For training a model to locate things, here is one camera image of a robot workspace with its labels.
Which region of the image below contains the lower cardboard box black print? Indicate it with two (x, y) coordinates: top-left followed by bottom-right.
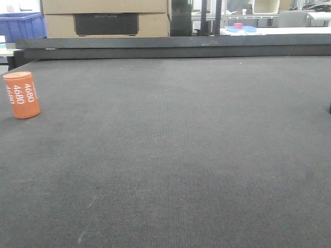
(44, 13), (170, 38)

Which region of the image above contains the blue plastic crate background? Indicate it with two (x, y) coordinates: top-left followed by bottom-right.
(1, 12), (47, 43)

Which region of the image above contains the upper cardboard box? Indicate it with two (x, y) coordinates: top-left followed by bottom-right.
(41, 0), (171, 14)

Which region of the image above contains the white background table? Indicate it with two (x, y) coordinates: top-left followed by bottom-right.
(220, 27), (330, 36)

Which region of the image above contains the pink box on tray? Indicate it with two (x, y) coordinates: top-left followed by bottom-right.
(233, 23), (243, 29)

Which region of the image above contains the black raised table ledge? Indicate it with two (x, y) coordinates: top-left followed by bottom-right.
(16, 34), (330, 60)

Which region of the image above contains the orange cylindrical capacitor 4680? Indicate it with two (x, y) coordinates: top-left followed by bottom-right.
(3, 71), (41, 119)

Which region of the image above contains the light blue tray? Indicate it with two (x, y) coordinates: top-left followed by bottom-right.
(225, 26), (257, 33)

